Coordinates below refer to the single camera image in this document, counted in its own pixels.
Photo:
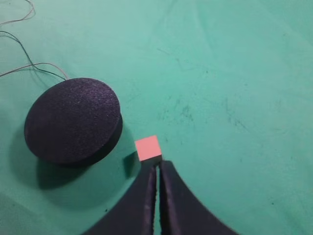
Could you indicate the pink cube block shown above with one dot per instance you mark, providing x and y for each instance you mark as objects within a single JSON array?
[{"x": 148, "y": 150}]

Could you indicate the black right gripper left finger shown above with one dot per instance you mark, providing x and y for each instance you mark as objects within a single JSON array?
[{"x": 135, "y": 211}]

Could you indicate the black round turntable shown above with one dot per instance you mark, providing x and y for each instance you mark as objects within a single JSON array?
[{"x": 75, "y": 123}]

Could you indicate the green backdrop cloth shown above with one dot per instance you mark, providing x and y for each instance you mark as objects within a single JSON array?
[{"x": 226, "y": 85}]

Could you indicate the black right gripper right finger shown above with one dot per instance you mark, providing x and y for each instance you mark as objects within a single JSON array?
[{"x": 181, "y": 213}]

